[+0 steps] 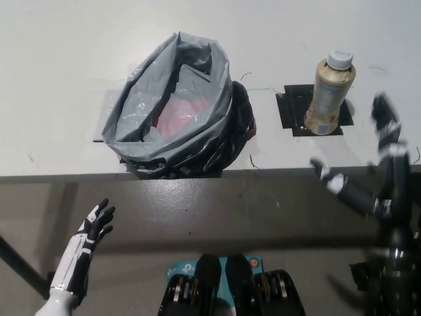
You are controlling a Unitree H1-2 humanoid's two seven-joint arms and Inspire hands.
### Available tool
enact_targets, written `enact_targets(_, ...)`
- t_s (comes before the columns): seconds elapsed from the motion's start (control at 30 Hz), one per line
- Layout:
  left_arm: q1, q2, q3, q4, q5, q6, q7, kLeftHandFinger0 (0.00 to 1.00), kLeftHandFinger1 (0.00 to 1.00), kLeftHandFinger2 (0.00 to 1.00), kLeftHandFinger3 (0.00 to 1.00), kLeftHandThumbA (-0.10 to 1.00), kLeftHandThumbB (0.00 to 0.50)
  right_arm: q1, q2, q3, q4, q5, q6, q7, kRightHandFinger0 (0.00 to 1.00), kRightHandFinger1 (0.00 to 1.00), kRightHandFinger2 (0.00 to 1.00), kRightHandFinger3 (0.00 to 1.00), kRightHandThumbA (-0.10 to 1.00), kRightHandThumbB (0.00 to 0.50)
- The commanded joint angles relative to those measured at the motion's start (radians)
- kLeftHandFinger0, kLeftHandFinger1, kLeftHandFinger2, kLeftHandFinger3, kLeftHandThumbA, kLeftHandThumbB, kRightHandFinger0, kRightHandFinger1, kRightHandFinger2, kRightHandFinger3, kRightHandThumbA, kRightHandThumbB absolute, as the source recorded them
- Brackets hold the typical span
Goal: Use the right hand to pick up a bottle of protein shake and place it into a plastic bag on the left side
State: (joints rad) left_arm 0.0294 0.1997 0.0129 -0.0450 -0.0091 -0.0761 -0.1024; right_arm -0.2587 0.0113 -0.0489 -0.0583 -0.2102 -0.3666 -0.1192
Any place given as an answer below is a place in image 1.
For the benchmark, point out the black and white right hand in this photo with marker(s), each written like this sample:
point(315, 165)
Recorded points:
point(396, 184)

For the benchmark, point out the white and black left hand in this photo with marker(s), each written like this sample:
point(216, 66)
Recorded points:
point(84, 242)

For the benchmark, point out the beige protein shake bottle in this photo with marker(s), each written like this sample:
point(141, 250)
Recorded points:
point(325, 98)

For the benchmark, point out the grey and black plastic bag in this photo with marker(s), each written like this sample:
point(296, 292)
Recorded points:
point(138, 108)

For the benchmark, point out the pink item inside bag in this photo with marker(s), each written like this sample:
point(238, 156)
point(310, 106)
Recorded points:
point(184, 113)

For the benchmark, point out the black table leg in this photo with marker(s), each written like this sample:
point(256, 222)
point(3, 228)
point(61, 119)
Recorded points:
point(19, 260)

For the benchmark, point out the black tape square marker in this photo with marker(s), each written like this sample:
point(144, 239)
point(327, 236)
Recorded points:
point(291, 108)

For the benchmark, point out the black robot body with teal tops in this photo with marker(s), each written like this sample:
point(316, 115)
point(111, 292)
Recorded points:
point(210, 289)

